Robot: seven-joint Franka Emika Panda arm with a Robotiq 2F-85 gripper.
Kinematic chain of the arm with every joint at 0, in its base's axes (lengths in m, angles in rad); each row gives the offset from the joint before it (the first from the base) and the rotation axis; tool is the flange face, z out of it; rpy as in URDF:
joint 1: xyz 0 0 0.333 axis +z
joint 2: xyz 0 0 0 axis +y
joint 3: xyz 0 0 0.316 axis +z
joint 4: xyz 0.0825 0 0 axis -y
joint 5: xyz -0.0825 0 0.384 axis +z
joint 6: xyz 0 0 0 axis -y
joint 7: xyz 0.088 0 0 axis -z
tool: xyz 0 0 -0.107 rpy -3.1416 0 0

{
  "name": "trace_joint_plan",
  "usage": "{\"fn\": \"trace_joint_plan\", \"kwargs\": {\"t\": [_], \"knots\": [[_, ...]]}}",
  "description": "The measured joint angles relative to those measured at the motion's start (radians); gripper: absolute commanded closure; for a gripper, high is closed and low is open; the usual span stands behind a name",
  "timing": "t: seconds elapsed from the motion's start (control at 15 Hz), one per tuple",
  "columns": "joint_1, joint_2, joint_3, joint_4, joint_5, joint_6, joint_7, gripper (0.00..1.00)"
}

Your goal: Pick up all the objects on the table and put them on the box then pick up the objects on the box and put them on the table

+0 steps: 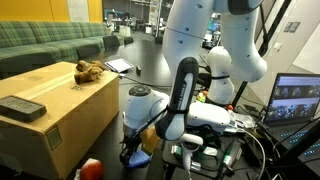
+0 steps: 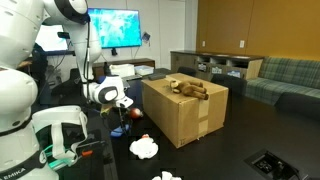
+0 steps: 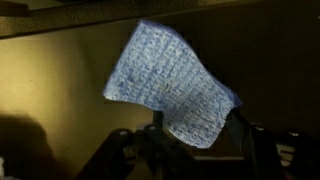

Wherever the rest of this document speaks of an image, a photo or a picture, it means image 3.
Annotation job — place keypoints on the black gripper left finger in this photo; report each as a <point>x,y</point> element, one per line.
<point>113,156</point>

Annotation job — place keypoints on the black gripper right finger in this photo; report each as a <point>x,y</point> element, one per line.
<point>263,156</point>

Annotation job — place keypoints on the blue sponge cloth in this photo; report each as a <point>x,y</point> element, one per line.
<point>166,83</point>

